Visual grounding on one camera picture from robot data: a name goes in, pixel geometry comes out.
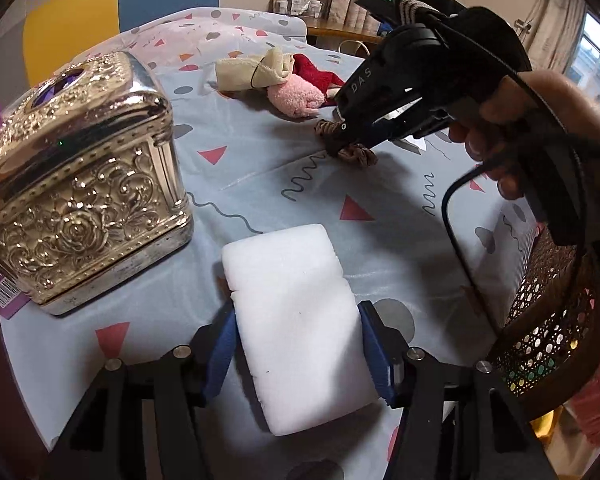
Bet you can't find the ornate gold tissue box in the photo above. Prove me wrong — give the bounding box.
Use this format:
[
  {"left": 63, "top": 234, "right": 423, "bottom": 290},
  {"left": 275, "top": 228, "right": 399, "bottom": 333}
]
[{"left": 0, "top": 51, "right": 195, "bottom": 317}]

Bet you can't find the beige sock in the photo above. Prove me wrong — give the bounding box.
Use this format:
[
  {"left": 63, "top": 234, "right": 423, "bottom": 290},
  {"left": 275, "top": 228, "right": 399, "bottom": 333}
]
[{"left": 215, "top": 46, "right": 297, "bottom": 92}]

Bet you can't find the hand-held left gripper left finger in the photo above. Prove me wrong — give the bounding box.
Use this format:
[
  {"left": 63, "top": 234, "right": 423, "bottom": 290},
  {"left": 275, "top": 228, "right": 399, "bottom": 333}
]
[{"left": 45, "top": 301, "right": 239, "bottom": 480}]

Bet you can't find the purple carton box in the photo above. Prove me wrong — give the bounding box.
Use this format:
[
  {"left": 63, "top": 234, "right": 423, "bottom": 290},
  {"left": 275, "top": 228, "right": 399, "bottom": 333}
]
[{"left": 0, "top": 100, "right": 32, "bottom": 320}]

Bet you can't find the side window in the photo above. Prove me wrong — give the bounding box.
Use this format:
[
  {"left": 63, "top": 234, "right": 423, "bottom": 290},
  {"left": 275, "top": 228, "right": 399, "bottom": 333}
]
[{"left": 567, "top": 10, "right": 600, "bottom": 96}]

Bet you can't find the black cable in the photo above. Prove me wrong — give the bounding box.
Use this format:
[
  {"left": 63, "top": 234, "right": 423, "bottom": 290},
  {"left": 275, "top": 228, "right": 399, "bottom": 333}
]
[{"left": 442, "top": 160, "right": 511, "bottom": 341}]

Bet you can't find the rattan chair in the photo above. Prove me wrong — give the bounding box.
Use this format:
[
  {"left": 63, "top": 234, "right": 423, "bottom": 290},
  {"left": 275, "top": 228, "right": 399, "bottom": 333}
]
[{"left": 485, "top": 225, "right": 600, "bottom": 421}]

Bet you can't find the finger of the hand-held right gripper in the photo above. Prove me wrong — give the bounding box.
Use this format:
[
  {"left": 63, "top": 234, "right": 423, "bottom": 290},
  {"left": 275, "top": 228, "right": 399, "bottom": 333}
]
[{"left": 324, "top": 109, "right": 382, "bottom": 158}]

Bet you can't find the brown hair scrunchie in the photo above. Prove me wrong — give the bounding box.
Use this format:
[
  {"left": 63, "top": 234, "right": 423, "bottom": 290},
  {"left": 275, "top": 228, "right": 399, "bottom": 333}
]
[{"left": 314, "top": 119, "right": 379, "bottom": 166}]

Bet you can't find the red sock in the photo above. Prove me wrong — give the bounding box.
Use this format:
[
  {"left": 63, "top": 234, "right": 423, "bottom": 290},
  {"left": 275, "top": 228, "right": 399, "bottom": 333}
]
[{"left": 291, "top": 52, "right": 346, "bottom": 101}]

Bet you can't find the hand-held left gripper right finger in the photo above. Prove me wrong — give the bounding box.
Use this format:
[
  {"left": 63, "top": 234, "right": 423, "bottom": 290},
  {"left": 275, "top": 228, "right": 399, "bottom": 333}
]
[{"left": 356, "top": 301, "right": 556, "bottom": 480}]

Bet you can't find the wooden desk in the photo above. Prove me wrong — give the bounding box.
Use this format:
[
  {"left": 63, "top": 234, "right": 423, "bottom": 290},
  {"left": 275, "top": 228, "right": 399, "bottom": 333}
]
[{"left": 300, "top": 15, "right": 386, "bottom": 46}]

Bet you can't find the person's right hand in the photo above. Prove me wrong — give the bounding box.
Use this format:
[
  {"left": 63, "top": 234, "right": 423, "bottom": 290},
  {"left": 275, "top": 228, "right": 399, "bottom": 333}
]
[{"left": 449, "top": 69, "right": 600, "bottom": 202}]

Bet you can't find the white sponge block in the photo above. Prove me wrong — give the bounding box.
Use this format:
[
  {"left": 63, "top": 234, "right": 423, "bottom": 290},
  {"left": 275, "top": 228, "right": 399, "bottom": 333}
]
[{"left": 221, "top": 223, "right": 396, "bottom": 436}]

